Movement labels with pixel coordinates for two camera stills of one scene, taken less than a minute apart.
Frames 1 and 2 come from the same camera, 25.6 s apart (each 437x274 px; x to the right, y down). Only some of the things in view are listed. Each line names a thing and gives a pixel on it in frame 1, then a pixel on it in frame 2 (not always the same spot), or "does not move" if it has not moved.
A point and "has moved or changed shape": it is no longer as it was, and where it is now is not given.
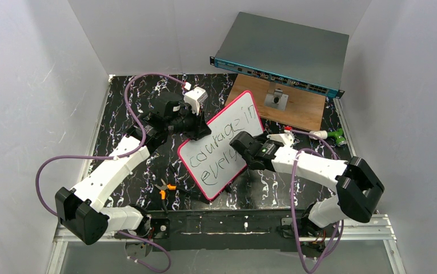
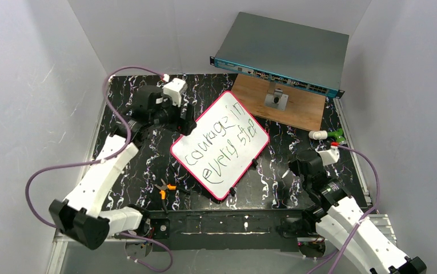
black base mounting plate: (177, 230) does not move
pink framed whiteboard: (212, 162) has moved or changed shape
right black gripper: (239, 142) -> (299, 178)
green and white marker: (323, 135) does not move
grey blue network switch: (308, 58) does not move
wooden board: (304, 107) does not move
